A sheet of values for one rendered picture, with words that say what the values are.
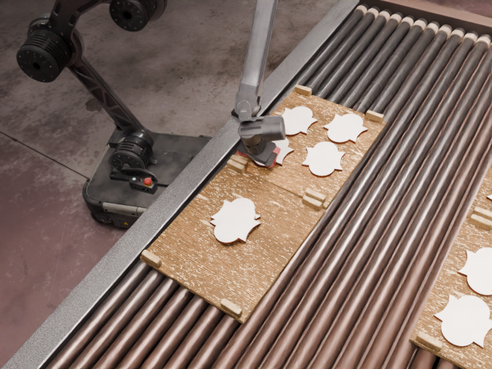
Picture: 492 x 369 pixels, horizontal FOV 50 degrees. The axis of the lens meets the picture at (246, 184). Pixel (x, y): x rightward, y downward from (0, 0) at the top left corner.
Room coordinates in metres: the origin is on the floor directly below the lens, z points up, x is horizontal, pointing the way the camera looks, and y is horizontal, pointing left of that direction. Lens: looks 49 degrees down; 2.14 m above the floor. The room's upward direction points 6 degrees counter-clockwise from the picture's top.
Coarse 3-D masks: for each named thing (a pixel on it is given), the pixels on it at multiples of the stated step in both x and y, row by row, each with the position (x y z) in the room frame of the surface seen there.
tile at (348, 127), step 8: (336, 120) 1.25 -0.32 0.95; (344, 120) 1.25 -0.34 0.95; (352, 120) 1.24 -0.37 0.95; (360, 120) 1.24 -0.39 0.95; (328, 128) 1.22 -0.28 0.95; (336, 128) 1.21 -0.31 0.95; (344, 128) 1.21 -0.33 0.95; (352, 128) 1.21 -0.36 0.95; (360, 128) 1.20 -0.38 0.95; (328, 136) 1.18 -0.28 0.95; (336, 136) 1.18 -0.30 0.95; (344, 136) 1.17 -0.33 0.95; (352, 136) 1.17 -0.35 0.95
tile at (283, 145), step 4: (284, 140) 1.19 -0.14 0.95; (276, 144) 1.17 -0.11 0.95; (280, 144) 1.17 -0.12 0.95; (284, 144) 1.17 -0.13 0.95; (280, 148) 1.15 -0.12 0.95; (284, 148) 1.15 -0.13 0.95; (288, 148) 1.15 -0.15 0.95; (280, 152) 1.13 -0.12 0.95; (284, 152) 1.13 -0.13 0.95; (288, 152) 1.13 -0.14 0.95; (280, 156) 1.12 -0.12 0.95; (284, 156) 1.12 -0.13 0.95; (276, 160) 1.10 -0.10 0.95; (280, 160) 1.10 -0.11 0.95; (256, 164) 1.10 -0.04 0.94; (260, 164) 1.09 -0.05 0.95; (280, 164) 1.09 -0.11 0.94
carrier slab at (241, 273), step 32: (224, 192) 1.01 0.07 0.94; (256, 192) 1.00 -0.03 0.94; (192, 224) 0.90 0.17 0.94; (288, 224) 0.87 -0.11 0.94; (160, 256) 0.81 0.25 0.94; (192, 256) 0.80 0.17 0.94; (224, 256) 0.78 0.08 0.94; (256, 256) 0.77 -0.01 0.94; (288, 256) 0.76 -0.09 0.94; (192, 288) 0.70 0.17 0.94; (224, 288) 0.69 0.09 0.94; (256, 288) 0.68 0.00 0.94
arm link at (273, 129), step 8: (240, 104) 1.10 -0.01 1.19; (248, 104) 1.09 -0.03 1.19; (240, 112) 1.08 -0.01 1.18; (248, 112) 1.08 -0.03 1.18; (240, 120) 1.07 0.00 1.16; (248, 120) 1.06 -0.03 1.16; (264, 120) 1.07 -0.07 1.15; (272, 120) 1.06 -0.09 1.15; (280, 120) 1.06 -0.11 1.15; (264, 128) 1.05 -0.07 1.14; (272, 128) 1.04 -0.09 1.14; (280, 128) 1.04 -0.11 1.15; (264, 136) 1.03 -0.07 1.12; (272, 136) 1.03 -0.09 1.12; (280, 136) 1.03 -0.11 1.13
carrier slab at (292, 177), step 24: (288, 96) 1.41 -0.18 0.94; (312, 96) 1.40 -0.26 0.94; (288, 144) 1.18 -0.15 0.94; (312, 144) 1.17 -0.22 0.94; (336, 144) 1.15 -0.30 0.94; (360, 144) 1.14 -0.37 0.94; (264, 168) 1.09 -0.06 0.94; (288, 168) 1.07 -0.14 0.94; (288, 192) 0.99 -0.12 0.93; (336, 192) 0.96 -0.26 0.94
